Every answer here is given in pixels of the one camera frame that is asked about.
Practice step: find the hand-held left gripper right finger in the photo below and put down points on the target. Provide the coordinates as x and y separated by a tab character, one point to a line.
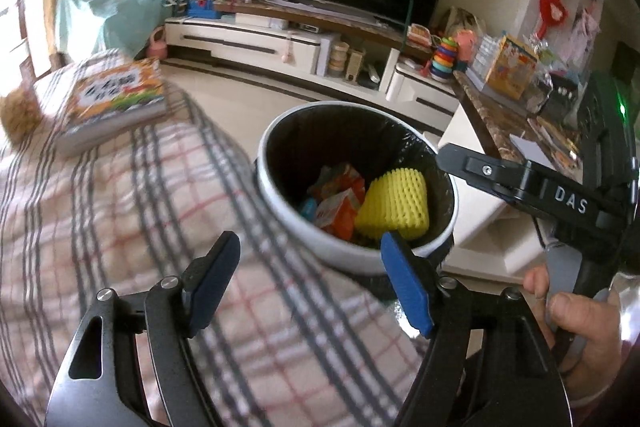
407	282

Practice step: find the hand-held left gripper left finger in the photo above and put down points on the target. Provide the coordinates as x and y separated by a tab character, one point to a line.
215	282

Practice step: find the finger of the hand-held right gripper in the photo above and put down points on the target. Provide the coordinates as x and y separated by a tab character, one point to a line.
480	169

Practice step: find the yellow foam fruit net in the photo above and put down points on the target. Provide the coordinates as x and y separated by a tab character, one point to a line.
395	202

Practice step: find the white round trash bin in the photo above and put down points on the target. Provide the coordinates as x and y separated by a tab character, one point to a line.
320	252

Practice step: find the red snack packet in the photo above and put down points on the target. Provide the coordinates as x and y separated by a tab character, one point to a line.
337	214

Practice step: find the light blue wrapper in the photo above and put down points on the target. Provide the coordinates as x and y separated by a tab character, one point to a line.
308	209

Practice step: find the person's right hand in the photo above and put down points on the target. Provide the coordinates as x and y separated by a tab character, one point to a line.
595	332

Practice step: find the marble top side cabinet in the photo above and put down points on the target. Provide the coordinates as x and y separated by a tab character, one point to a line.
490	122

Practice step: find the white paper sheet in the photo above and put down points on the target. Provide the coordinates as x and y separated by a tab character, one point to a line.
530	152

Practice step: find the plaid blanket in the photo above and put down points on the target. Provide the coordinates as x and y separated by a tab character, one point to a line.
125	232

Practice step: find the black box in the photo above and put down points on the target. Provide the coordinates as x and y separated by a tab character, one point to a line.
555	94

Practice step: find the colourful yellow box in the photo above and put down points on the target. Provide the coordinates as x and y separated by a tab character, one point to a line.
510	67

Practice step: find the clear plastic container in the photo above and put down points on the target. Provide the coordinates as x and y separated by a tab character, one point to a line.
484	57

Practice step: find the pink plastic toy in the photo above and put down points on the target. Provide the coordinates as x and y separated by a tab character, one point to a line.
465	46

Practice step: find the red yellow toy bus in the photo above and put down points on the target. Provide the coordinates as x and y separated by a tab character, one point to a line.
420	37

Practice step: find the patterned bag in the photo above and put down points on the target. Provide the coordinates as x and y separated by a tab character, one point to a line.
465	19

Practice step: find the wooden block toy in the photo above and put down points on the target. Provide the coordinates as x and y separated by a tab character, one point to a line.
355	66

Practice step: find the round wooden box stack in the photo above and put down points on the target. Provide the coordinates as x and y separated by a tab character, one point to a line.
337	59

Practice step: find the colourful children's book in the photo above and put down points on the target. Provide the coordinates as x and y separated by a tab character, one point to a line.
110	97

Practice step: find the white television stand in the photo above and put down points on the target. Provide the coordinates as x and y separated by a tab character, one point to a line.
240	42

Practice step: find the pink toy watering can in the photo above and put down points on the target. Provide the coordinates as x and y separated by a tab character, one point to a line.
156	44

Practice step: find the teal dust cover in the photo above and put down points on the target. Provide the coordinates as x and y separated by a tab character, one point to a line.
100	7

